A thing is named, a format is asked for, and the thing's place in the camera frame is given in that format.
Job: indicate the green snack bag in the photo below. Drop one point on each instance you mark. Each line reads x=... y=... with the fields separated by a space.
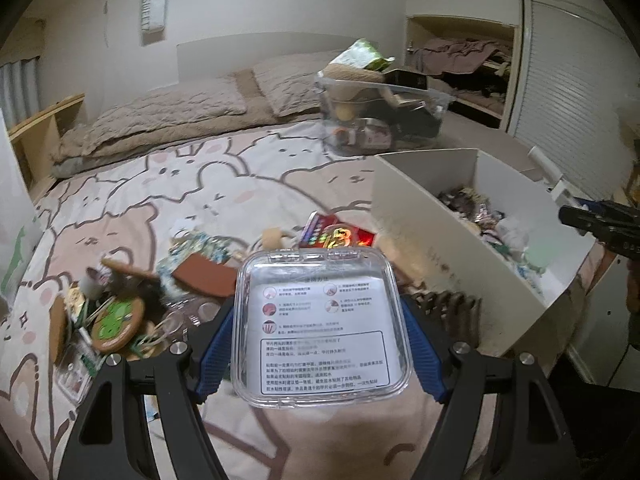
x=367 y=55

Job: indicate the dark brown hair claw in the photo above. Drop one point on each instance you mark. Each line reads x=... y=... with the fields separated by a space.
x=447 y=315

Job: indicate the grey curtain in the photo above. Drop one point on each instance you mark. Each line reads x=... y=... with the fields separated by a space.
x=20 y=90

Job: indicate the animal print blanket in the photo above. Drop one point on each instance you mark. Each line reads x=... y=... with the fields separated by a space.
x=175 y=200

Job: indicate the black box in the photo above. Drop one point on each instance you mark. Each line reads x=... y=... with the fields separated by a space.
x=405 y=80

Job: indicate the plain cork coaster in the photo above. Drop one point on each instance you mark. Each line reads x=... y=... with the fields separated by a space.
x=60 y=320

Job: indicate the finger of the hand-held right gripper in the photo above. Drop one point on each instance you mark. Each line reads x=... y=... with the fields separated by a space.
x=612 y=210
x=590 y=222

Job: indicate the clear plastic case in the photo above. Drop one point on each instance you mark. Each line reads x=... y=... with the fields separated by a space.
x=320 y=320

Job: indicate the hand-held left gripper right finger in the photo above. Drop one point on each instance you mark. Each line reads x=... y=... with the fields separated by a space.
x=425 y=355

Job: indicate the beige woven roll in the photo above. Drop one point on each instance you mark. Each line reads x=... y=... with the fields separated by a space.
x=350 y=72

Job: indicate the white cup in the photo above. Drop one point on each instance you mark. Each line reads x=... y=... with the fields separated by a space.
x=94 y=285

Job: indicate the frog print cork coaster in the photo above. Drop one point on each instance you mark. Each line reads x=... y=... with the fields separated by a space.
x=117 y=325

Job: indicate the pile of clothes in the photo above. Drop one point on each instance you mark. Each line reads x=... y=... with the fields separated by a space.
x=460 y=60

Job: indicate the white cardboard box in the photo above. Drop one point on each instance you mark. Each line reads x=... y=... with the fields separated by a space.
x=450 y=240

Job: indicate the white headboard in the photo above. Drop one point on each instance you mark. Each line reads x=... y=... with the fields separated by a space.
x=225 y=57

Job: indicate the beige curtain valance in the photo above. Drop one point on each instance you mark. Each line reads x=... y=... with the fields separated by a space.
x=20 y=42

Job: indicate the white wall hanging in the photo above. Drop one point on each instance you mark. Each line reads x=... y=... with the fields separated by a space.
x=153 y=7

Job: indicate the blue white patterned pouch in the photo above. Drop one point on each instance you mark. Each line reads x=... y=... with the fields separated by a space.
x=195 y=247

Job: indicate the wooden bedside shelf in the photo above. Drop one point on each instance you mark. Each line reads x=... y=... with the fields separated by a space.
x=45 y=135

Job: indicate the clear plastic storage bin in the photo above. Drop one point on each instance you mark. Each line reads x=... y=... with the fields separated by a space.
x=380 y=120

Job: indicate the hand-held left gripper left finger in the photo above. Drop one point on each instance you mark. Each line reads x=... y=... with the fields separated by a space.
x=215 y=360

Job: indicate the white tote bag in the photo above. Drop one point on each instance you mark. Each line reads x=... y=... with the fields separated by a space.
x=17 y=210

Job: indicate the white louvred closet door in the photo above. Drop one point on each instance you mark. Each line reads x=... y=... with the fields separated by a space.
x=570 y=100

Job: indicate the beige tape roll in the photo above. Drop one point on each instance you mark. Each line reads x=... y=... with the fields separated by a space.
x=272 y=239

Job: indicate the brown leather pouch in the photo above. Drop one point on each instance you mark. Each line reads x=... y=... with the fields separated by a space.
x=205 y=277

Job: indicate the beige quilted pillow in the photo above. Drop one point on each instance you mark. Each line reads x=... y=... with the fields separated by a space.
x=295 y=80
x=170 y=110

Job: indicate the red holographic pack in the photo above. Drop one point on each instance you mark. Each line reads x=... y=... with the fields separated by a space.
x=335 y=232

